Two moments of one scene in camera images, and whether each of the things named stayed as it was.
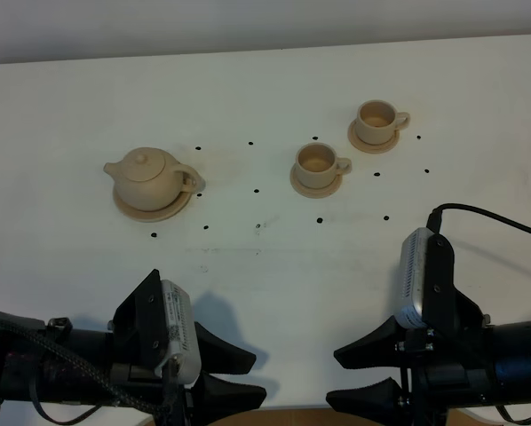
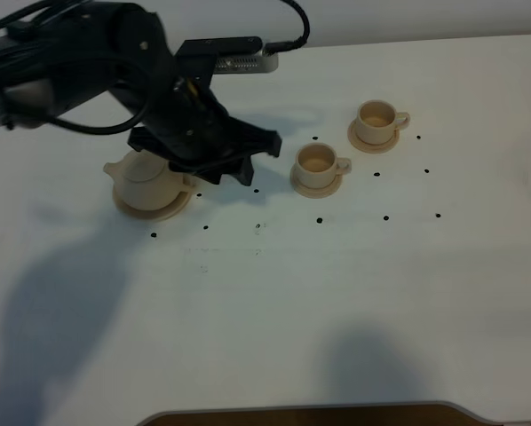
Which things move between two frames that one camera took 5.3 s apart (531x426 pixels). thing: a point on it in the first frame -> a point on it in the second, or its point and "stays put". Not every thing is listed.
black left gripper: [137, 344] -> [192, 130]
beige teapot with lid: [152, 179] stays put
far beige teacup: [377, 122] stays put
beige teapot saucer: [154, 216] stays put
